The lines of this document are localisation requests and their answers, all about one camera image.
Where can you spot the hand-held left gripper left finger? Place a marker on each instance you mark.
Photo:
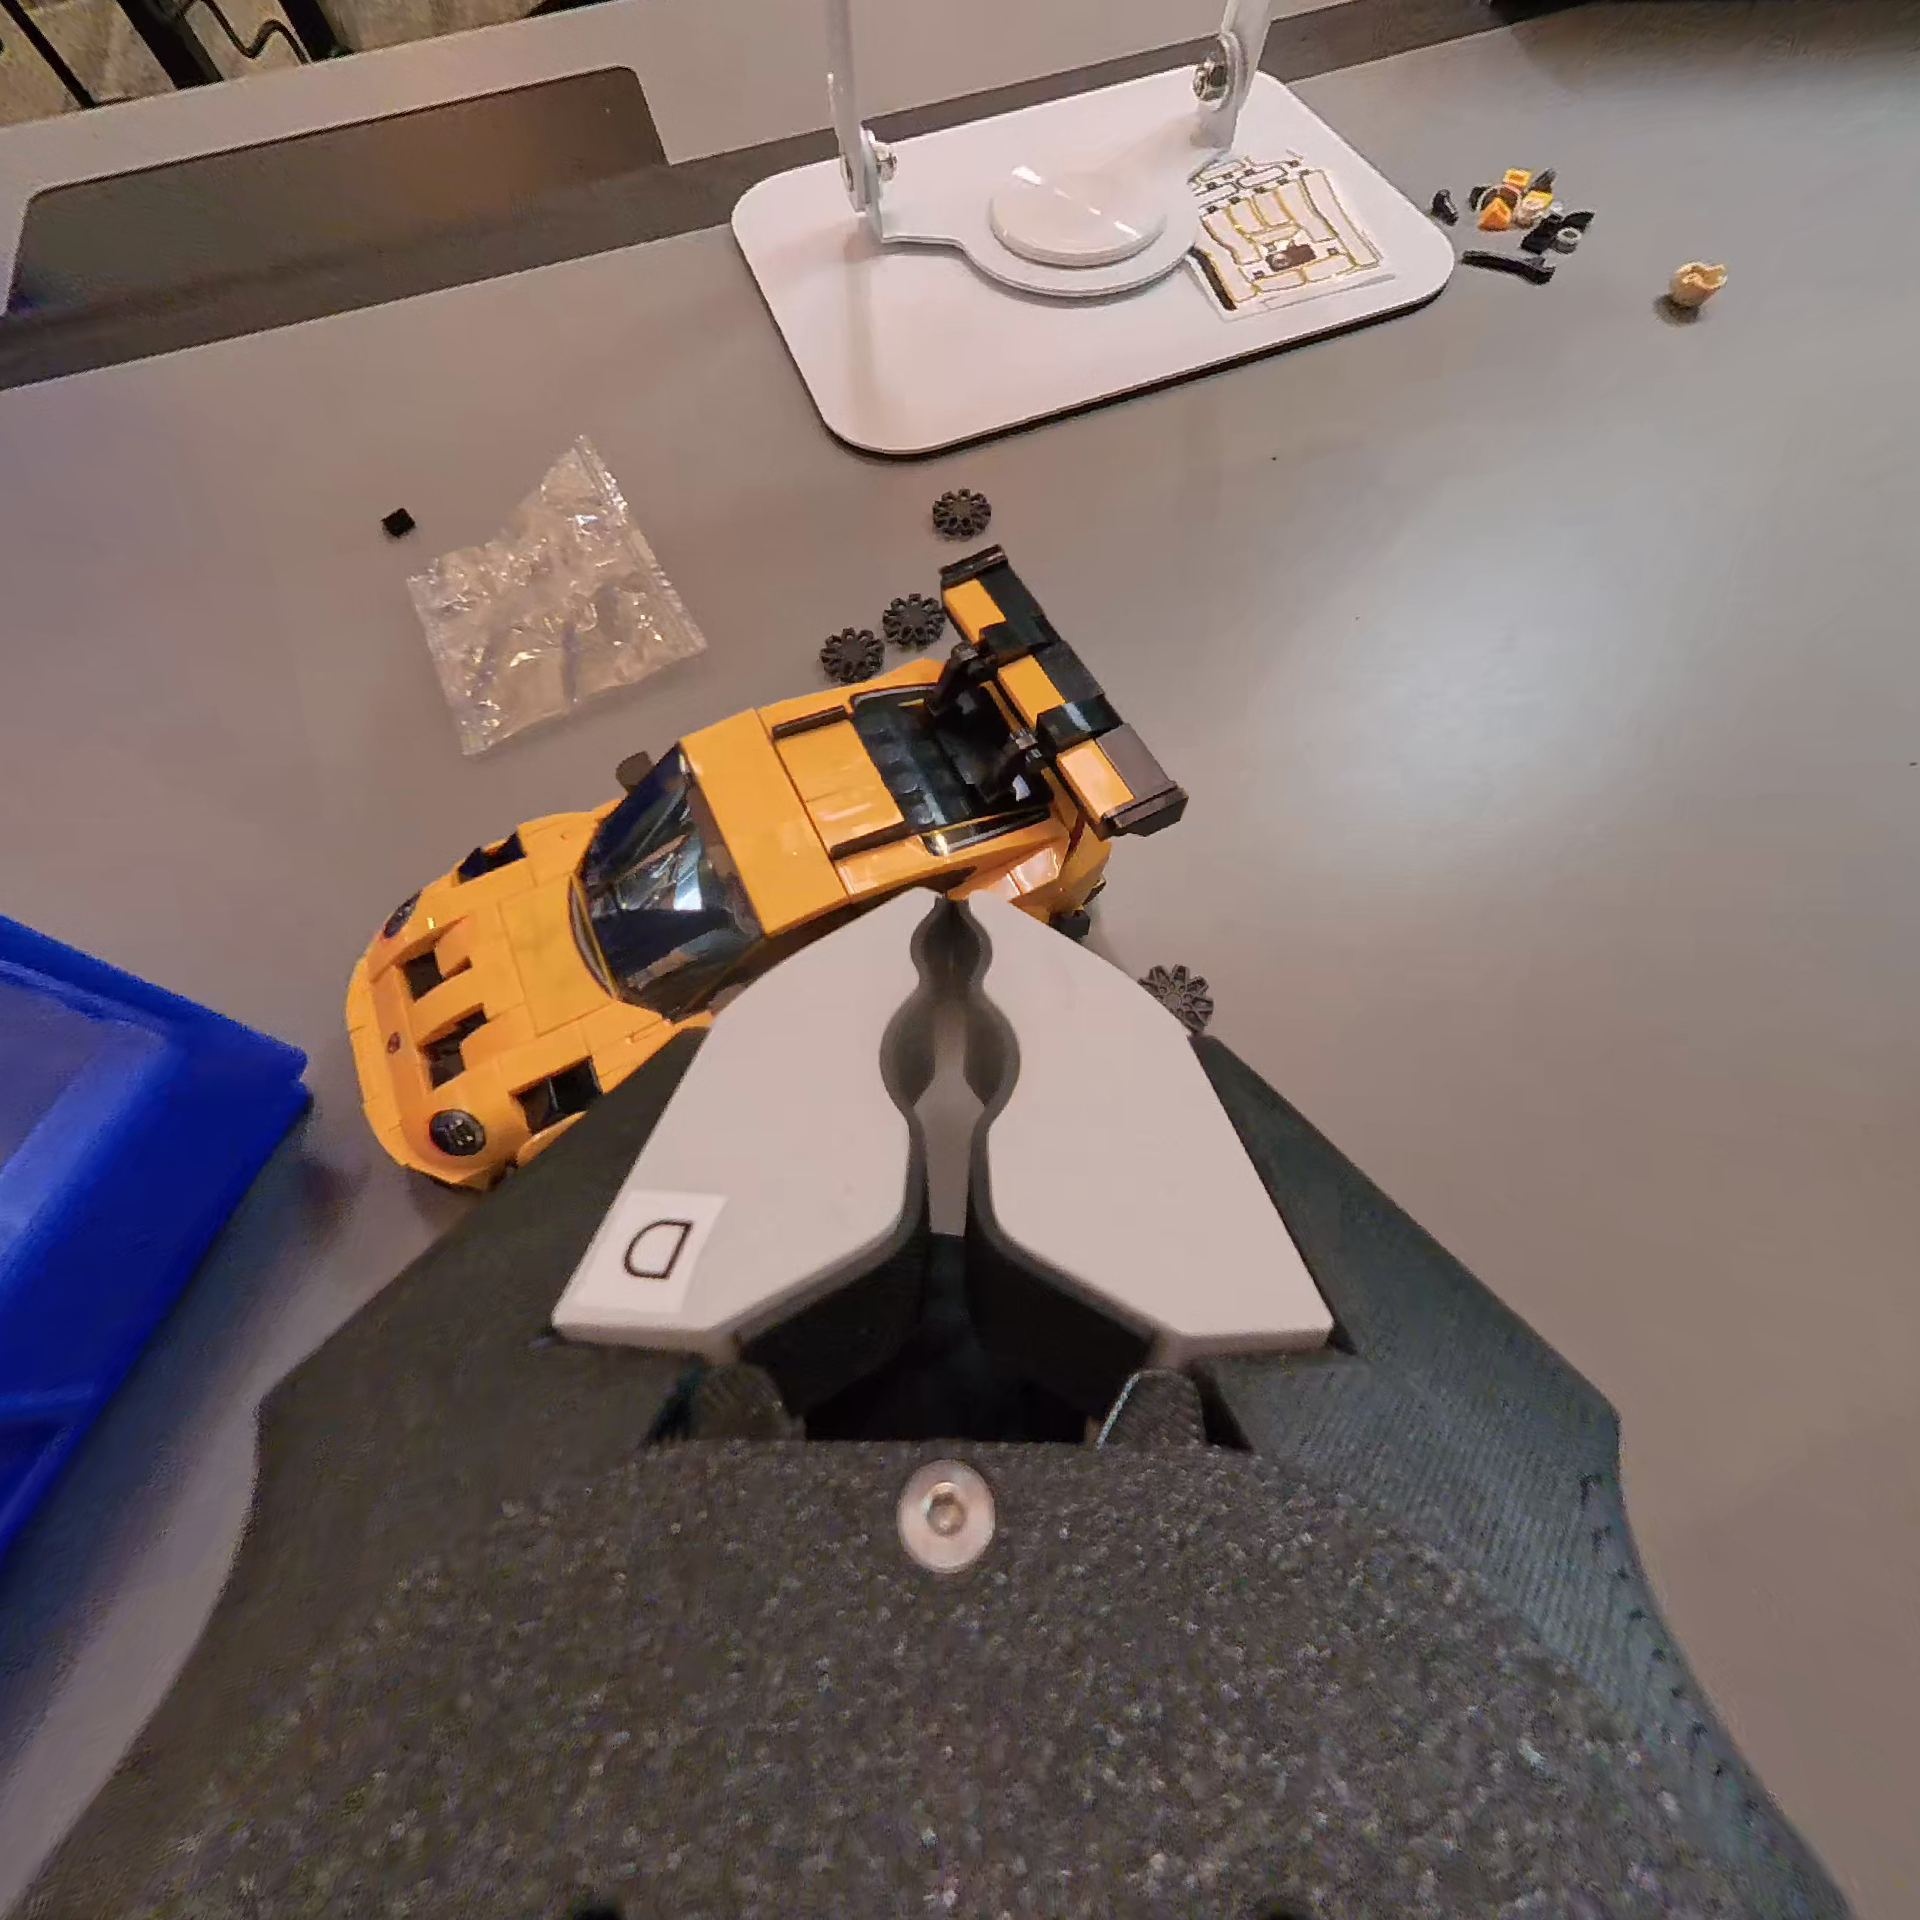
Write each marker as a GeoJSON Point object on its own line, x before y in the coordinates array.
{"type": "Point", "coordinates": [766, 1169]}

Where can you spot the black lego wheel rim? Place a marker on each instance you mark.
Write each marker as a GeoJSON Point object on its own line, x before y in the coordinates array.
{"type": "Point", "coordinates": [847, 656]}
{"type": "Point", "coordinates": [1179, 994]}
{"type": "Point", "coordinates": [910, 620]}
{"type": "Point", "coordinates": [958, 514]}

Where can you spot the pile of small lego pieces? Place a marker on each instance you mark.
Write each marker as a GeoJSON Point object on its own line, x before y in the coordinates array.
{"type": "Point", "coordinates": [1523, 216]}

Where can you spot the small tan lego piece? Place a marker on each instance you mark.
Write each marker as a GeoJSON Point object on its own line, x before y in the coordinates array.
{"type": "Point", "coordinates": [1695, 282]}

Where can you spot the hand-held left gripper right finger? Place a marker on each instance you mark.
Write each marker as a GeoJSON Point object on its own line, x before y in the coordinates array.
{"type": "Point", "coordinates": [1142, 1184]}

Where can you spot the lego sticker sheet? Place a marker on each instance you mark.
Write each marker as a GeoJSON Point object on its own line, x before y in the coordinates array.
{"type": "Point", "coordinates": [1289, 241]}

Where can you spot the clear crumpled plastic bag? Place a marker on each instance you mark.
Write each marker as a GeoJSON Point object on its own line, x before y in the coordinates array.
{"type": "Point", "coordinates": [555, 598]}

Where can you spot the thin metal bracket strip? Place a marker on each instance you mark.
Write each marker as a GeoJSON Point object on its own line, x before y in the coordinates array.
{"type": "Point", "coordinates": [856, 123]}
{"type": "Point", "coordinates": [1237, 44]}

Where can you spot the yellow and black lego car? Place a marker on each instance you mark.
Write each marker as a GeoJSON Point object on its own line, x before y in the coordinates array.
{"type": "Point", "coordinates": [779, 840]}

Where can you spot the white monitor stand base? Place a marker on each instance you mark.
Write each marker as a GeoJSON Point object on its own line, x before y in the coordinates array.
{"type": "Point", "coordinates": [928, 348]}

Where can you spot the blue plastic storage bin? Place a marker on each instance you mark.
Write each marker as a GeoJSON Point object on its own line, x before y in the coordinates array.
{"type": "Point", "coordinates": [122, 1200]}

